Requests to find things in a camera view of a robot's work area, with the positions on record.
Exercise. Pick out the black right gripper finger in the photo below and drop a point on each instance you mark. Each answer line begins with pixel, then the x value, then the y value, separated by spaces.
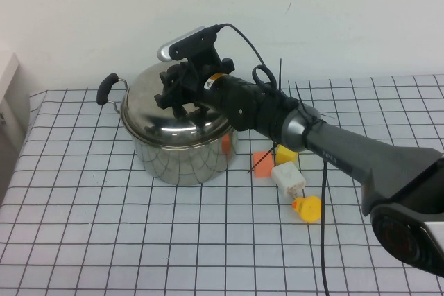
pixel 171 99
pixel 171 77

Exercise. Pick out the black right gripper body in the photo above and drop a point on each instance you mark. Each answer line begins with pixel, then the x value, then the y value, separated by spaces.
pixel 194 84

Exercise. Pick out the steel lid with black knob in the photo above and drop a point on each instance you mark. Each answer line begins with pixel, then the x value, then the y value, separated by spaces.
pixel 156 126

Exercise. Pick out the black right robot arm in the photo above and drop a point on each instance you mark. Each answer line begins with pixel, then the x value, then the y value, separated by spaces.
pixel 347 157

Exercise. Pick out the black zip tie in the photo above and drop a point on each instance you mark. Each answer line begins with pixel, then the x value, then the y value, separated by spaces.
pixel 262 160
pixel 281 74

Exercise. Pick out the orange foam block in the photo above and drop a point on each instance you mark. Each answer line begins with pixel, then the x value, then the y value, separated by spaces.
pixel 264 168

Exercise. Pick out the yellow foam cube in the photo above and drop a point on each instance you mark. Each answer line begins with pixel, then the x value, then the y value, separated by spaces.
pixel 286 155

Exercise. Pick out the large white cube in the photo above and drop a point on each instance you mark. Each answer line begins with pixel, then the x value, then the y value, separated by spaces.
pixel 287 176

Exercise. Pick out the white black grid tablecloth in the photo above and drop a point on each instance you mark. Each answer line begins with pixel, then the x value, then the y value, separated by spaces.
pixel 138 240

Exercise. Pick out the white side panel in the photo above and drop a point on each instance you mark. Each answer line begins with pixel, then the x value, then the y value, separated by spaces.
pixel 8 81

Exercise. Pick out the yellow rubber duck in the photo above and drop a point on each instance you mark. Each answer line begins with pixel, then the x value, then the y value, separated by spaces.
pixel 308 210

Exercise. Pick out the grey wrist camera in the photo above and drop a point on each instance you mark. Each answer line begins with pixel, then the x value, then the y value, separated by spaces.
pixel 180 44

